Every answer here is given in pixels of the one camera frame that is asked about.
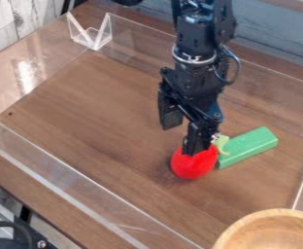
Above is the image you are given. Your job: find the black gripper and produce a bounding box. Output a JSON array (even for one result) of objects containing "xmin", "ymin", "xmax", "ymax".
[{"xmin": 158, "ymin": 62, "xmax": 226, "ymax": 156}]

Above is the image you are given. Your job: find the red plush strawberry toy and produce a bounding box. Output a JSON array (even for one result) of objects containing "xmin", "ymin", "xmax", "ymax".
[{"xmin": 172, "ymin": 134, "xmax": 230, "ymax": 180}]

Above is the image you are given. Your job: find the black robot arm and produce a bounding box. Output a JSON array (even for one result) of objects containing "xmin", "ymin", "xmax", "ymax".
[{"xmin": 158, "ymin": 0, "xmax": 241, "ymax": 156}]

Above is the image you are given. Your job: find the green rectangular block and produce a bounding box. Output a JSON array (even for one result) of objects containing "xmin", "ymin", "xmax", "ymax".
[{"xmin": 214, "ymin": 126, "xmax": 278, "ymax": 169}]

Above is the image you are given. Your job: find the clear acrylic table barrier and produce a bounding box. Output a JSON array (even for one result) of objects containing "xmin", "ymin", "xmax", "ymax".
[{"xmin": 0, "ymin": 14, "xmax": 303, "ymax": 249}]

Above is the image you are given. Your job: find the wooden bowl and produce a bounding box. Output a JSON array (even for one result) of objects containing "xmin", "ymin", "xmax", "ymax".
[{"xmin": 213, "ymin": 208, "xmax": 303, "ymax": 249}]

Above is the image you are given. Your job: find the black metal table bracket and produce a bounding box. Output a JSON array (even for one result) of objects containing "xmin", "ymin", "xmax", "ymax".
[{"xmin": 0, "ymin": 210, "xmax": 59, "ymax": 249}]

